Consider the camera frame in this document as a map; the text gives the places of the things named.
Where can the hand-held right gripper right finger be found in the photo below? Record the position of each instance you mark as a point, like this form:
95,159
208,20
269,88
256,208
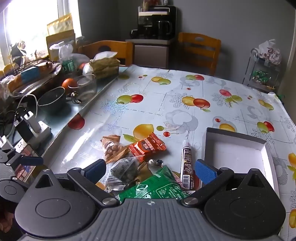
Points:
205,171

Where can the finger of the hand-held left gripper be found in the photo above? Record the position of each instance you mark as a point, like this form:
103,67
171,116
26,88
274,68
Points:
31,160

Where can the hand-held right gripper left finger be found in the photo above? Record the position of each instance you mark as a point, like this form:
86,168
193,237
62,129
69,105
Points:
97,171

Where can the brown tube snack packet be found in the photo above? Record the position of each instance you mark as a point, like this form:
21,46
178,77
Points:
187,162

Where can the peanut snack packet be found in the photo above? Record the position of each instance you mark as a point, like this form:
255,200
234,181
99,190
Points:
113,149

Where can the white cardboard box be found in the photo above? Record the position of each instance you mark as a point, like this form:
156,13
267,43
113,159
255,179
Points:
238,157

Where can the green snack packet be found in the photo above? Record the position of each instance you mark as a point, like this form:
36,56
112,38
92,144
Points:
161,188

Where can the brown triangular snack packet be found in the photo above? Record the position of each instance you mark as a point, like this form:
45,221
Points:
144,171

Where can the small panda candy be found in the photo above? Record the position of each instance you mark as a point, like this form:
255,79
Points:
153,162

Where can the smartphone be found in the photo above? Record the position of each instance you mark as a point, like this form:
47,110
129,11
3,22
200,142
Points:
30,172

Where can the clear packet green filling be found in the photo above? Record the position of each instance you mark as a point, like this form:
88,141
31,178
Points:
124,172

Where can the white power strip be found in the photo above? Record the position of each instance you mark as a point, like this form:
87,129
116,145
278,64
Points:
42,132

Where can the white charger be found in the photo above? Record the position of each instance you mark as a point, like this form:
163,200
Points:
32,122

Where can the dark bowl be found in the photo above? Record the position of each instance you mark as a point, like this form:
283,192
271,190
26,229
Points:
52,99

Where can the fruit print tablecloth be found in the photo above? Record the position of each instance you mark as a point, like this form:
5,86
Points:
161,111

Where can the glass mug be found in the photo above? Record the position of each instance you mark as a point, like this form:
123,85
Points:
86,89

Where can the bagged bread loaf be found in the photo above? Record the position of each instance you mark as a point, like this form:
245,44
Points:
25,77

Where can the orange fruit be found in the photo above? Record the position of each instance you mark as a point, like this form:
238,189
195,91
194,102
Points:
68,83

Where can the golden tissue box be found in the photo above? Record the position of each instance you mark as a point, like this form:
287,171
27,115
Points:
106,67

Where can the clear bag with green bottle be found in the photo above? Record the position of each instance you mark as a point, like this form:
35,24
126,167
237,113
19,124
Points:
66,58

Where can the black and white figure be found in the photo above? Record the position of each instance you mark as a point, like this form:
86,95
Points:
17,52

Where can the green candy bag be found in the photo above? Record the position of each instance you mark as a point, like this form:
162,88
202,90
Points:
261,76

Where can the metal shelf cart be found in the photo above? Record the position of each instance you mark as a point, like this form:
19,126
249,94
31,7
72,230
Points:
251,67

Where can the wooden chair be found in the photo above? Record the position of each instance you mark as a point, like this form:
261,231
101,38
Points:
121,51
196,53

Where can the brown cardboard box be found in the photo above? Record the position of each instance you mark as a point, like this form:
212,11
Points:
55,40

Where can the grey cabinet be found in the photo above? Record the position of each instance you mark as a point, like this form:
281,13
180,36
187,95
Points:
150,55

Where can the white plastic bag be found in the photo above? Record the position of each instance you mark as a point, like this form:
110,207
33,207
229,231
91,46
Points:
270,53

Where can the yellow paper bag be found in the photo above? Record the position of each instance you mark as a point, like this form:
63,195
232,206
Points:
60,23

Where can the black coffee machine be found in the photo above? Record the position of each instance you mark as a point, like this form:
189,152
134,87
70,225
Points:
159,23

